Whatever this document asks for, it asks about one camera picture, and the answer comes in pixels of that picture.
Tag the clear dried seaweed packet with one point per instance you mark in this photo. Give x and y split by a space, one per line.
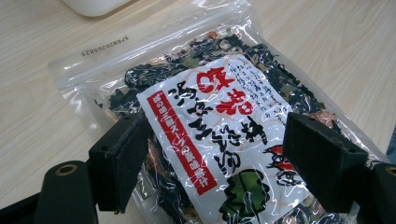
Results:
202 124

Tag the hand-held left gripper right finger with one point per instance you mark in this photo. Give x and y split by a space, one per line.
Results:
323 161

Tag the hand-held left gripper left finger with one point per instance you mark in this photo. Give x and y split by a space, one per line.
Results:
120 161

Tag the white container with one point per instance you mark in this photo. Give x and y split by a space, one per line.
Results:
95 6

